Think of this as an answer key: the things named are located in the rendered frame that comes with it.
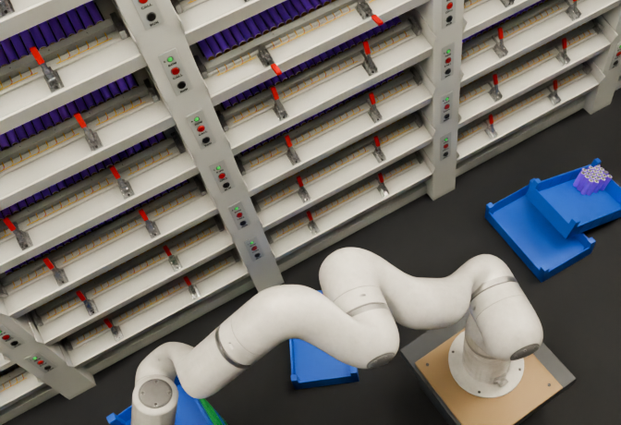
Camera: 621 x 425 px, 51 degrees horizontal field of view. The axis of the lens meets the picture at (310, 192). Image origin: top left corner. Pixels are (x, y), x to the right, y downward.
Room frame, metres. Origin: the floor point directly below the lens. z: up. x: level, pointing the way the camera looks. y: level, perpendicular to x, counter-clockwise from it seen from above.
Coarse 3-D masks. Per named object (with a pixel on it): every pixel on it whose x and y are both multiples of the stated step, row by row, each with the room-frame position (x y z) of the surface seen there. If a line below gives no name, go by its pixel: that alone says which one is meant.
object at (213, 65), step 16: (336, 0) 1.26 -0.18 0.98; (352, 0) 1.25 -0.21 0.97; (304, 16) 1.23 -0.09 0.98; (320, 16) 1.23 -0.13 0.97; (272, 32) 1.20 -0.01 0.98; (288, 32) 1.21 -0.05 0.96; (304, 32) 1.20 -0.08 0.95; (240, 48) 1.18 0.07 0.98; (256, 48) 1.18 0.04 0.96; (208, 64) 1.16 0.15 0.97; (224, 64) 1.16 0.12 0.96; (240, 64) 1.16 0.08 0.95
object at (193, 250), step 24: (216, 216) 1.14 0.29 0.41; (168, 240) 1.10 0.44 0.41; (192, 240) 1.10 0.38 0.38; (216, 240) 1.09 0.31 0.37; (120, 264) 1.08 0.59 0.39; (144, 264) 1.06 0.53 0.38; (168, 264) 1.05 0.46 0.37; (192, 264) 1.03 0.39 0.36; (96, 288) 1.03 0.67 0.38; (120, 288) 1.01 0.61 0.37; (144, 288) 1.00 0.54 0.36; (48, 312) 0.99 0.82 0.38; (72, 312) 0.97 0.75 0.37; (96, 312) 0.96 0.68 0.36; (48, 336) 0.92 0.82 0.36
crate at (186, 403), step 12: (180, 384) 0.65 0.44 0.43; (180, 396) 0.63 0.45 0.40; (180, 408) 0.60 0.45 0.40; (192, 408) 0.60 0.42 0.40; (204, 408) 0.59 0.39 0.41; (108, 420) 0.59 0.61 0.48; (120, 420) 0.60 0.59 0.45; (180, 420) 0.57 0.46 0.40; (192, 420) 0.57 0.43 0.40; (204, 420) 0.56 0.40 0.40
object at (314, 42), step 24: (384, 0) 1.25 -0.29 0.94; (408, 0) 1.24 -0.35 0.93; (336, 24) 1.22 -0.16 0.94; (360, 24) 1.20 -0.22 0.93; (192, 48) 1.23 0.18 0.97; (288, 48) 1.18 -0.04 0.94; (312, 48) 1.17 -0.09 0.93; (240, 72) 1.14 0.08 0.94; (264, 72) 1.13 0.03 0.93; (216, 96) 1.10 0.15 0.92
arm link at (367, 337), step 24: (288, 288) 0.52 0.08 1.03; (240, 312) 0.51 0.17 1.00; (264, 312) 0.49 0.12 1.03; (288, 312) 0.48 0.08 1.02; (312, 312) 0.47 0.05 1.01; (336, 312) 0.47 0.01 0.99; (360, 312) 0.47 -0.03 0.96; (384, 312) 0.47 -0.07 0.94; (240, 336) 0.47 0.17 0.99; (264, 336) 0.46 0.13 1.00; (288, 336) 0.46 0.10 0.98; (312, 336) 0.45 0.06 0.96; (336, 336) 0.44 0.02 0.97; (360, 336) 0.43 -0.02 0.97; (384, 336) 0.43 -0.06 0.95; (240, 360) 0.45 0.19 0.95; (360, 360) 0.40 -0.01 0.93; (384, 360) 0.40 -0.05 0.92
